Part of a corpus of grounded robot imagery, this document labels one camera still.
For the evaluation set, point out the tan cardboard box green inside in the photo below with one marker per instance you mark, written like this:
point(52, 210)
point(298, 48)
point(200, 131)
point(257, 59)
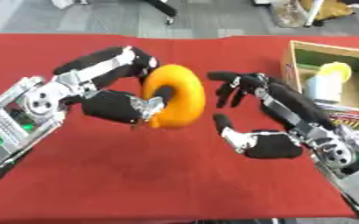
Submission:
point(330, 81)

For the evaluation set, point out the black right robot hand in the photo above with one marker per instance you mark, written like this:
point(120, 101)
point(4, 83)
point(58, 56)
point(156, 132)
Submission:
point(284, 99)

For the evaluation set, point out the white pole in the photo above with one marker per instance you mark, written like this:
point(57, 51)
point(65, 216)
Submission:
point(314, 13)

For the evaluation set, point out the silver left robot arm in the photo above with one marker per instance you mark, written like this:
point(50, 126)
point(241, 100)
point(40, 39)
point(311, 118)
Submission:
point(15, 122)

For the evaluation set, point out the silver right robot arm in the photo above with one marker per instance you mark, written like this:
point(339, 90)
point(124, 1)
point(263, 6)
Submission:
point(347, 163)

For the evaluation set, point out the yellow bag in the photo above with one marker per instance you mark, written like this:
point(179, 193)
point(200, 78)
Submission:
point(330, 8)

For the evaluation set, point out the black chair leg with caster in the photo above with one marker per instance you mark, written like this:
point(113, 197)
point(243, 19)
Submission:
point(164, 10)

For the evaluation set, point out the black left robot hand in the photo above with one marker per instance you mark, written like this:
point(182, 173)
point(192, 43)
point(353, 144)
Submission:
point(108, 105)

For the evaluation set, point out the clear plastic bag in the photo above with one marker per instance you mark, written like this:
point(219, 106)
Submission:
point(289, 13)

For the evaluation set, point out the yellow and white bottle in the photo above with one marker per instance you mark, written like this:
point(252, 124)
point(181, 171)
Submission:
point(329, 80)

